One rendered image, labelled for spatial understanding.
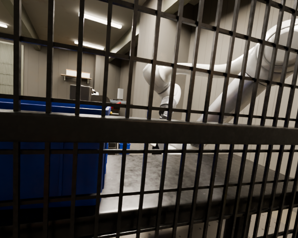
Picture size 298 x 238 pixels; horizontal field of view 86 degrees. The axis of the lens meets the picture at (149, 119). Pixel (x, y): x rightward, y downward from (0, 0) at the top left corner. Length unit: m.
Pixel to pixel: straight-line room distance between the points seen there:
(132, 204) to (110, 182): 0.07
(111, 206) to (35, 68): 9.14
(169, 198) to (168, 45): 3.70
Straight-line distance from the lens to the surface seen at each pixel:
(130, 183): 0.30
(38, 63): 9.32
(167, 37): 3.90
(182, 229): 0.76
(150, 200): 0.27
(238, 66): 0.81
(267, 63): 0.57
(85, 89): 0.41
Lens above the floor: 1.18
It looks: 6 degrees down
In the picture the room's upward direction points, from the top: 5 degrees clockwise
